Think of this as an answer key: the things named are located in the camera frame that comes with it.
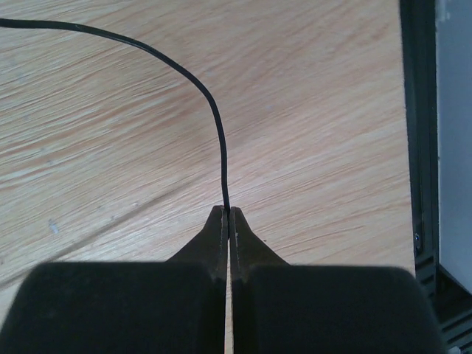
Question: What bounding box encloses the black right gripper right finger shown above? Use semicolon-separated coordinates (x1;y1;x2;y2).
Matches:
229;208;445;353

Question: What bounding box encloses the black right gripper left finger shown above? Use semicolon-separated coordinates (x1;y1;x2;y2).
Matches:
1;206;229;353

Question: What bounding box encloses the dark brown wire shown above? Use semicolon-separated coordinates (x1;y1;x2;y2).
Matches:
0;18;231;210

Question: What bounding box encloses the black aluminium frame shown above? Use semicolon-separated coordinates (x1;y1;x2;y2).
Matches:
399;1;471;353

